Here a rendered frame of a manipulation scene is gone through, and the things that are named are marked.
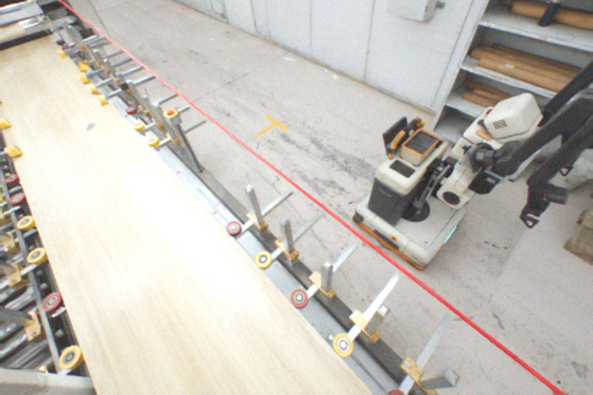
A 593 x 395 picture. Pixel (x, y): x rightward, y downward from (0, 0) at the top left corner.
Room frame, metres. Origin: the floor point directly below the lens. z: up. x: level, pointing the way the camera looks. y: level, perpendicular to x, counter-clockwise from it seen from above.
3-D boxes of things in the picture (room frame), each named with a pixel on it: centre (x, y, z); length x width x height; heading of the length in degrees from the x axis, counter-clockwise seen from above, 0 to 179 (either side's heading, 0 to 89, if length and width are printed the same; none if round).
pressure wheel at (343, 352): (0.16, -0.12, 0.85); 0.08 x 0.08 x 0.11
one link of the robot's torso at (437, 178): (1.05, -1.04, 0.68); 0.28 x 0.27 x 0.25; 130
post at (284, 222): (0.60, 0.07, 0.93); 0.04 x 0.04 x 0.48; 40
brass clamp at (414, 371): (0.04, -0.40, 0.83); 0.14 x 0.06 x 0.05; 40
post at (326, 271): (0.41, -0.09, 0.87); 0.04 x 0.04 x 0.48; 40
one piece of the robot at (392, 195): (1.20, -0.83, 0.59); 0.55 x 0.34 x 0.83; 130
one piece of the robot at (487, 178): (0.91, -1.08, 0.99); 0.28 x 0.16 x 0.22; 130
